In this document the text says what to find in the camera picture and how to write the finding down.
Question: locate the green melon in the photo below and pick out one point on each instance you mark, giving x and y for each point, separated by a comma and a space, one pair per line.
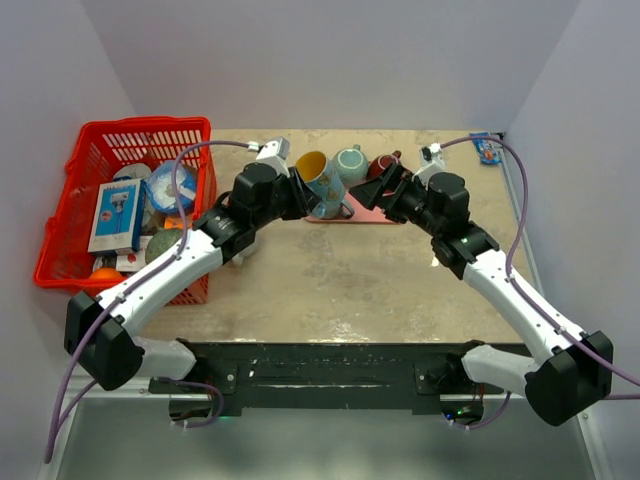
160, 242

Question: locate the orange fruit in basket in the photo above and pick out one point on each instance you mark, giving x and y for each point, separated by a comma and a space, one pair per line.
105, 274

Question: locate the blue butterfly mug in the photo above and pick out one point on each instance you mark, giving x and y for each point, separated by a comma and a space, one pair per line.
318, 173

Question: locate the teal mug back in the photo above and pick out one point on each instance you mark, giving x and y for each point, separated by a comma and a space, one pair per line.
352, 166

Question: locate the red plastic basket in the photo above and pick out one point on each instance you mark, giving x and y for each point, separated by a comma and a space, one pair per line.
101, 149

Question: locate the white speckled mug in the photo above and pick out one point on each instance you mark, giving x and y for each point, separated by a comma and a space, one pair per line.
240, 257

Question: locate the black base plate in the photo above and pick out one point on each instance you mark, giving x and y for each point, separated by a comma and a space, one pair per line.
236, 376

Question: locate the blue white plastic bag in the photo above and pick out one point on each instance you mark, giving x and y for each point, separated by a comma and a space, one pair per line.
161, 193

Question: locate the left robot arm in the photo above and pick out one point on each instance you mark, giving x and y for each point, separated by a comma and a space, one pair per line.
102, 333

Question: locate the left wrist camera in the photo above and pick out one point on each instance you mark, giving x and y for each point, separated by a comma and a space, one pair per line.
273, 153

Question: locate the dark red mug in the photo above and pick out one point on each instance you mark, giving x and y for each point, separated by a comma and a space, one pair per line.
382, 162

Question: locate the pink tray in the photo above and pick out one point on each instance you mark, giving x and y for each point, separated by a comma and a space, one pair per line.
361, 215

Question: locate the blue snack packet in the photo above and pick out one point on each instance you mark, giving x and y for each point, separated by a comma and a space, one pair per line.
489, 153

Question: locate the blue product box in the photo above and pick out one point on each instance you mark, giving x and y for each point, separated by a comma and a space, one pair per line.
117, 221

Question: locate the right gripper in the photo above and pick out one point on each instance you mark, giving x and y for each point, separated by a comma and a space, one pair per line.
372, 193

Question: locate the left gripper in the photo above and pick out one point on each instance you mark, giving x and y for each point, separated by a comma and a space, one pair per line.
304, 199

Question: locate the round tin can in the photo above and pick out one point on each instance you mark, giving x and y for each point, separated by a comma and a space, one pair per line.
132, 172

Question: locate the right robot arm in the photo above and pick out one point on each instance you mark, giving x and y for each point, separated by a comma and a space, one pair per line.
565, 372

